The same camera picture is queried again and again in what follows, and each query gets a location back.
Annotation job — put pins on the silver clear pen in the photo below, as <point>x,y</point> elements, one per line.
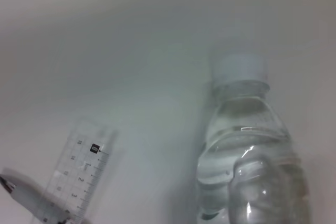
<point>29,195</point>

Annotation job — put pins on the clear plastic ruler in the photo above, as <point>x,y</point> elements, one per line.
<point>86,166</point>

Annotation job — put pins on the clear water bottle green label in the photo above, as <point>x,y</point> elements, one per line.
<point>249,142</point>

